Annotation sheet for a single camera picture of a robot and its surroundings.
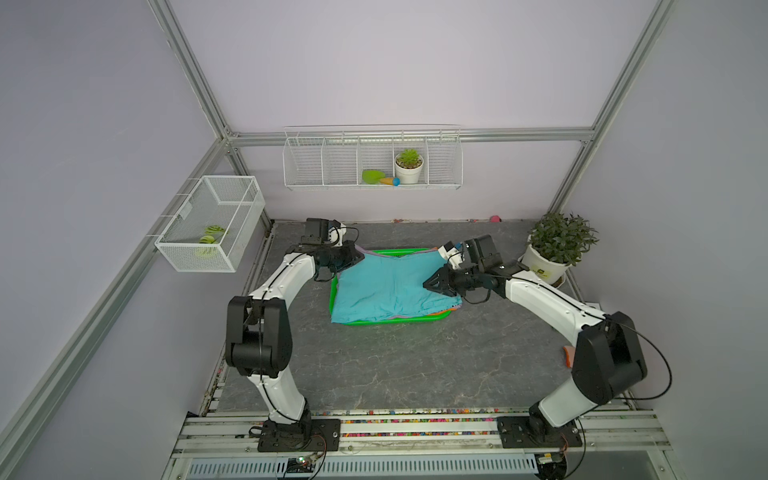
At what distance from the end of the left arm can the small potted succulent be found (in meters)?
0.26

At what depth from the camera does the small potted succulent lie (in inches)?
35.9

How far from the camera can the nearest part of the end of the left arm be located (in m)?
0.69
